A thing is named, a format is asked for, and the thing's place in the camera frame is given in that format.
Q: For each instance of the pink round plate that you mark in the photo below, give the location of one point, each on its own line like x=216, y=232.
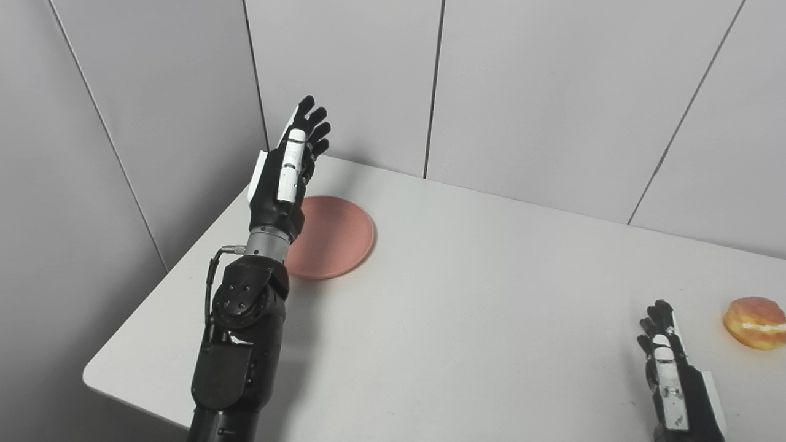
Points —
x=334, y=236

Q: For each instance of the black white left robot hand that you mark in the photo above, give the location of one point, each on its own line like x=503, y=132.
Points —
x=273, y=196

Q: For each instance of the golden cream puff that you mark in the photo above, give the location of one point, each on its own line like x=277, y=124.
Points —
x=756, y=322

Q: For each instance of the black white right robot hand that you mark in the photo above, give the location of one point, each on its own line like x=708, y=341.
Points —
x=681, y=393

